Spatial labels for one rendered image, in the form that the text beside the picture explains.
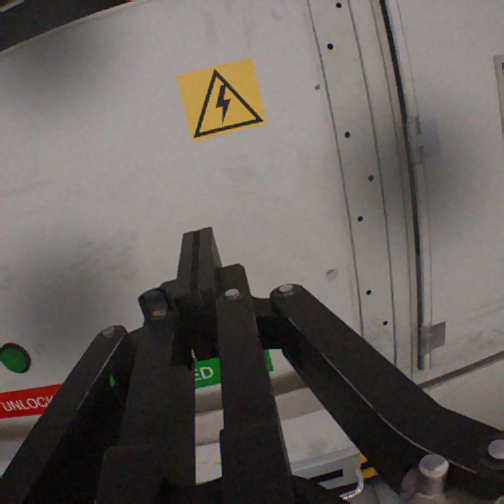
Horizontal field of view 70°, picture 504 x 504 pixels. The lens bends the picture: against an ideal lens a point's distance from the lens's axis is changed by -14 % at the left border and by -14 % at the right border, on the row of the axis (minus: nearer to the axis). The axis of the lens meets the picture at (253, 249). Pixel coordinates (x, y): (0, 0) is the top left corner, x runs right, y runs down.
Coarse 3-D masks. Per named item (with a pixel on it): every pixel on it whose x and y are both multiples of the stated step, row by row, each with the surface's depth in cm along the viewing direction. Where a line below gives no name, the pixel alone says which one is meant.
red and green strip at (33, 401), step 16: (208, 368) 36; (272, 368) 37; (112, 384) 36; (208, 384) 37; (0, 400) 35; (16, 400) 35; (32, 400) 35; (48, 400) 36; (0, 416) 36; (16, 416) 36
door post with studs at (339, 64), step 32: (320, 0) 42; (320, 32) 43; (352, 32) 43; (320, 64) 45; (352, 64) 45; (352, 96) 46; (352, 128) 48; (352, 160) 49; (352, 192) 51; (352, 224) 52; (352, 256) 54; (384, 256) 55; (384, 288) 56; (384, 320) 58; (384, 352) 61
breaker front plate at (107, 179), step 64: (192, 0) 25; (256, 0) 26; (0, 64) 25; (64, 64) 25; (128, 64) 26; (192, 64) 27; (256, 64) 27; (0, 128) 26; (64, 128) 27; (128, 128) 28; (256, 128) 29; (320, 128) 29; (0, 192) 28; (64, 192) 29; (128, 192) 30; (192, 192) 30; (256, 192) 31; (320, 192) 31; (0, 256) 30; (64, 256) 31; (128, 256) 31; (256, 256) 33; (320, 256) 33; (0, 320) 32; (64, 320) 33; (128, 320) 33; (0, 384) 34; (320, 448) 42
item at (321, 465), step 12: (324, 456) 42; (336, 456) 42; (348, 456) 41; (300, 468) 41; (312, 468) 41; (324, 468) 42; (336, 468) 42; (312, 480) 42; (324, 480) 43; (336, 480) 43
